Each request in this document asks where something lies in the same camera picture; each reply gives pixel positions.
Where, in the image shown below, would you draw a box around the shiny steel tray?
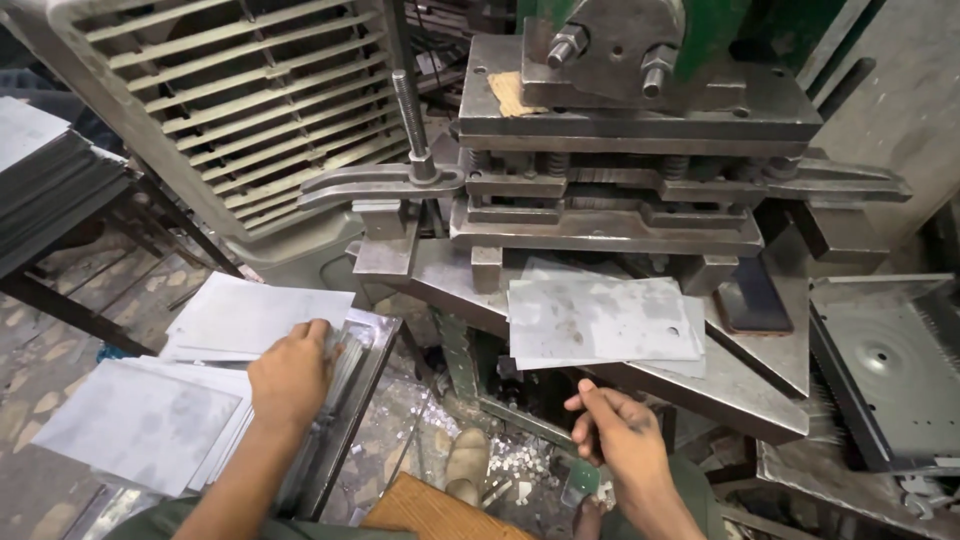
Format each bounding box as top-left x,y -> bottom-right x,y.
271,306 -> 405,523

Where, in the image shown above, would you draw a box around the heap of small metal scraps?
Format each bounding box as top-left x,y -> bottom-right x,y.
373,373 -> 618,522

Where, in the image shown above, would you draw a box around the dark metal frame stand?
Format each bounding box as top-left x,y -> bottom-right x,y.
0,171 -> 246,358

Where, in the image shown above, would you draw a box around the bundle of metal sheets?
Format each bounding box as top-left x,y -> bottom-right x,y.
318,324 -> 376,429

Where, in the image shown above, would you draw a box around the plain grey metal sheet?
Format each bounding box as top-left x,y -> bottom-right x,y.
514,256 -> 708,380

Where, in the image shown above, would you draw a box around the beige shoe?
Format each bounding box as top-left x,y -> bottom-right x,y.
443,426 -> 493,509

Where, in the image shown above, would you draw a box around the dark phone with brown case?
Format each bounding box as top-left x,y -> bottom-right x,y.
712,255 -> 795,337

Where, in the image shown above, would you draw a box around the person's right hand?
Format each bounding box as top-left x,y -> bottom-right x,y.
564,378 -> 674,501

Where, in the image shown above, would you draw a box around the pile of pale flat sheets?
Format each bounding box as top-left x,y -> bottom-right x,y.
31,355 -> 257,498
159,270 -> 358,363

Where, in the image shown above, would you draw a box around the brown cardboard scrap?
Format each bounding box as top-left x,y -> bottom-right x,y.
486,70 -> 549,119

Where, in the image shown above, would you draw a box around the threaded steel bolt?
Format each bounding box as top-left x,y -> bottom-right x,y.
390,68 -> 441,183

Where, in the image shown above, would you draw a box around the person's left hand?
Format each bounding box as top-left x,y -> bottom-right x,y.
247,318 -> 346,434

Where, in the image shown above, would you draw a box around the grey louvered air cooler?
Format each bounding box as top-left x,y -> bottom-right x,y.
0,0 -> 423,295

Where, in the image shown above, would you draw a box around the person's green trousers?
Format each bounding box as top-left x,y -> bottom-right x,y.
103,448 -> 730,540

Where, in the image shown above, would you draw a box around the grey steel press machine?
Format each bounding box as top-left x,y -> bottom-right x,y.
296,0 -> 916,447

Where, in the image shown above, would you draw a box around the stack of dark metal sheets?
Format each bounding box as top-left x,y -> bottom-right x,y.
0,96 -> 141,280

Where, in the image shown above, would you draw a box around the grey metal sheet with hole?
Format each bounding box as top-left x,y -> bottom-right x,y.
507,276 -> 703,371

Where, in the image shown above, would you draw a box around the flat steel plate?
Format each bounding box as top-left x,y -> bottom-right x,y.
755,437 -> 960,540

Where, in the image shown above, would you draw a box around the brown wooden board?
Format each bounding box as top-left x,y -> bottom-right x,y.
360,471 -> 538,540

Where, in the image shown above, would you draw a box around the stamped grey metal pan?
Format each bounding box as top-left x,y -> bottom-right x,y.
808,273 -> 960,475

